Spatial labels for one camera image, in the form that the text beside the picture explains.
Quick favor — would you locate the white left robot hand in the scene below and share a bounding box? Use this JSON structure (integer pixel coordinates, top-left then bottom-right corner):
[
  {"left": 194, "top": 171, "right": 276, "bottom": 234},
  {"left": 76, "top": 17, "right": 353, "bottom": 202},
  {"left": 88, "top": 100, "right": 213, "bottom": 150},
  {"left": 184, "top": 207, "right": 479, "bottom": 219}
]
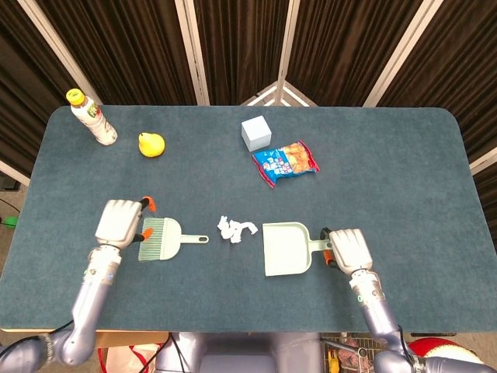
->
[{"left": 94, "top": 196, "right": 157, "bottom": 249}]

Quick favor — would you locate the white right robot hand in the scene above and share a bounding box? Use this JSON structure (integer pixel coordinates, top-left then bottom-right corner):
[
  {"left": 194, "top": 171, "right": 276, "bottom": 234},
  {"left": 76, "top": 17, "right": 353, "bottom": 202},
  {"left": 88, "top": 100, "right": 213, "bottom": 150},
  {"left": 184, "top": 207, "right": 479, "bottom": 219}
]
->
[{"left": 320, "top": 227, "right": 374, "bottom": 276}]

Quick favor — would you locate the light green hand broom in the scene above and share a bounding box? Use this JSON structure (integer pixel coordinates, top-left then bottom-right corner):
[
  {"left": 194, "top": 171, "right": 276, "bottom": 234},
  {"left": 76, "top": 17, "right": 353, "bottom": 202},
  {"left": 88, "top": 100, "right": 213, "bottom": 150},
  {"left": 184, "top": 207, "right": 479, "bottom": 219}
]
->
[{"left": 138, "top": 216, "right": 210, "bottom": 263}]

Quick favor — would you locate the light green plastic dustpan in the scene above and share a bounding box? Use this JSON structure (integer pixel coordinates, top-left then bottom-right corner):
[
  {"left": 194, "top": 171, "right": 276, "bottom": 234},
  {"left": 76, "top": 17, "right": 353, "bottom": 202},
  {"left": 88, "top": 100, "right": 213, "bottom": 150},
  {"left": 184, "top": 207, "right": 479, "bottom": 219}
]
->
[{"left": 262, "top": 221, "right": 334, "bottom": 277}]

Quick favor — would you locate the white tissue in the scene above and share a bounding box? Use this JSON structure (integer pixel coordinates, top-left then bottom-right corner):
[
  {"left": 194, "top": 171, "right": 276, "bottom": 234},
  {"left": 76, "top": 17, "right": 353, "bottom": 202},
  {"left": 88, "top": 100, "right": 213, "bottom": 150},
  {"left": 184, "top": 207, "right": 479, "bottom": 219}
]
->
[{"left": 216, "top": 215, "right": 259, "bottom": 245}]

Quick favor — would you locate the yellow pear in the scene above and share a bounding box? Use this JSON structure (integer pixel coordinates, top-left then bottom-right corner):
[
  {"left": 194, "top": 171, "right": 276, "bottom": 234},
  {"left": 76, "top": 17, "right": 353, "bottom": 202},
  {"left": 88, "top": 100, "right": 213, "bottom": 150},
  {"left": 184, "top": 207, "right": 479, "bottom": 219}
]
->
[{"left": 138, "top": 131, "right": 166, "bottom": 159}]

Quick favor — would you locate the white bottle with yellow cap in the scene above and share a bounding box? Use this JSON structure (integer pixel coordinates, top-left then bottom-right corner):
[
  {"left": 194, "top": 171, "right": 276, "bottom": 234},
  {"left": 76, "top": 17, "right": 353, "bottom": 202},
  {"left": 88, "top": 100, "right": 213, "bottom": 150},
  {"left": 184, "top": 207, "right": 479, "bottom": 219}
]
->
[{"left": 65, "top": 88, "right": 119, "bottom": 147}]

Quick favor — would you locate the blue and red chips bag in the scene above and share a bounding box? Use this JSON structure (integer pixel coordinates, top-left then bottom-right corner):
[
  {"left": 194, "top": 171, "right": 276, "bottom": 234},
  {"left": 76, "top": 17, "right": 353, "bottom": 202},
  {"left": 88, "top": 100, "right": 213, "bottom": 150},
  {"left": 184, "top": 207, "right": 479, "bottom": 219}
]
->
[{"left": 252, "top": 139, "right": 321, "bottom": 190}]

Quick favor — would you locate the red and white round object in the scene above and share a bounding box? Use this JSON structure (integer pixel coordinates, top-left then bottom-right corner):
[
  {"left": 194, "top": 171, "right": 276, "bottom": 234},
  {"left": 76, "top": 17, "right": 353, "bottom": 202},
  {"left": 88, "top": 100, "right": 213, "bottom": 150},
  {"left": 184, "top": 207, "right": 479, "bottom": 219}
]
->
[{"left": 409, "top": 336, "right": 485, "bottom": 366}]

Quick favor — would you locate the blue felt table cover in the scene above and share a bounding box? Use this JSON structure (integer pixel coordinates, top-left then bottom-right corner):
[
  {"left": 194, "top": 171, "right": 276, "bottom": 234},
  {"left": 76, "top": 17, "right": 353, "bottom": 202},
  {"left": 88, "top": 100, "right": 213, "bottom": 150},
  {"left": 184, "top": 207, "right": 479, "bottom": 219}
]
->
[{"left": 0, "top": 105, "right": 497, "bottom": 334}]

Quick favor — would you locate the red and white bag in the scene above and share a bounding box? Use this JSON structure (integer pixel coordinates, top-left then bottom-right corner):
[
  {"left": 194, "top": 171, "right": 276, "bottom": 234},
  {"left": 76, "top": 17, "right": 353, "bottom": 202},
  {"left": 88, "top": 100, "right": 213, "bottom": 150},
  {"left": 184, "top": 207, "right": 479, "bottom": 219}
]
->
[{"left": 97, "top": 342, "right": 166, "bottom": 373}]

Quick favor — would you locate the pale grey-blue cube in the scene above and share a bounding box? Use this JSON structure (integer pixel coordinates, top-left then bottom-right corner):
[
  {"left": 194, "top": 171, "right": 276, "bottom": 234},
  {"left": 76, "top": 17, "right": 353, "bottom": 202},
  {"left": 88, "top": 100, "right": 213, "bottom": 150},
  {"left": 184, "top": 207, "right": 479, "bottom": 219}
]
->
[{"left": 240, "top": 115, "right": 272, "bottom": 152}]

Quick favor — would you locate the silver-purple robot torso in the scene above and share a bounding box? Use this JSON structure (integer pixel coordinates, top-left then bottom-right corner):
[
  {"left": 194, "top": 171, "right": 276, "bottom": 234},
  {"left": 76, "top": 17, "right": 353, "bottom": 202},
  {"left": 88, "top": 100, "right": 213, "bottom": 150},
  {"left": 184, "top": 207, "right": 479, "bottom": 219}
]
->
[{"left": 155, "top": 332, "right": 325, "bottom": 373}]

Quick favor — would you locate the brown curtain folding screen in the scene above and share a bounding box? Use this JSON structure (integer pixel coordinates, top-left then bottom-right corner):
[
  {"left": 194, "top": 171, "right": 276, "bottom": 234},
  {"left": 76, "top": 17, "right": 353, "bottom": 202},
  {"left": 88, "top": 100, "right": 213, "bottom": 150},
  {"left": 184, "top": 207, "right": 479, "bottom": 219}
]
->
[{"left": 0, "top": 0, "right": 497, "bottom": 187}]

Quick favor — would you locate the wire basket with items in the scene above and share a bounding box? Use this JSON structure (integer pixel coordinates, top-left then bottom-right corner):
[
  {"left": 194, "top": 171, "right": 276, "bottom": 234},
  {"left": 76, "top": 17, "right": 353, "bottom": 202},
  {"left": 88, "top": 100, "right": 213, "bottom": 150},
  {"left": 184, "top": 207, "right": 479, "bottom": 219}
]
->
[{"left": 320, "top": 332, "right": 389, "bottom": 373}]

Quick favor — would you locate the black printed arm strap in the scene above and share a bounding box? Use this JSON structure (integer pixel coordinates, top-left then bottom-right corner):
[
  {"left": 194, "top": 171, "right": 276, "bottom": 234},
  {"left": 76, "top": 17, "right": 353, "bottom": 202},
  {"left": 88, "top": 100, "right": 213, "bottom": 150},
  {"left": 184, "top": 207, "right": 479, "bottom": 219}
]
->
[{"left": 41, "top": 333, "right": 55, "bottom": 366}]

